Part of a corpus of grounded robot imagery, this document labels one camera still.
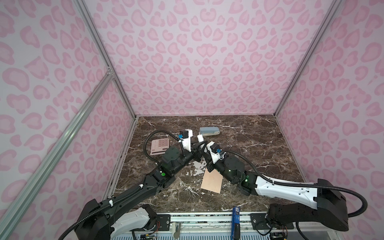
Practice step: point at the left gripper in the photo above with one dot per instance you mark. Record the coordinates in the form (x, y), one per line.
(196, 152)

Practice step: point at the blue tool on rail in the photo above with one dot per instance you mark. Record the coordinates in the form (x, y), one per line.
(235, 224)

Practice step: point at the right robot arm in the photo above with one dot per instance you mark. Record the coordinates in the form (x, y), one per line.
(320, 202)

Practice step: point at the beige tape piece on rail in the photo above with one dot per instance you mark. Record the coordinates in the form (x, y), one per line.
(176, 230)

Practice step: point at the pink calculator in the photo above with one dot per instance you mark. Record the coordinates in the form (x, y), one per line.
(159, 146)

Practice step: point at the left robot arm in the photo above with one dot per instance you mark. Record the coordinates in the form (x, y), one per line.
(96, 219)

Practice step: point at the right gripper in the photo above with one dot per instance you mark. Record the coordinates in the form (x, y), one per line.
(208, 159)

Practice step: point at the white glue stick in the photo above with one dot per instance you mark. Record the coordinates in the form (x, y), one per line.
(200, 138)

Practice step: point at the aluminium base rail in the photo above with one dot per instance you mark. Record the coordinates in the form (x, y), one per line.
(212, 226)

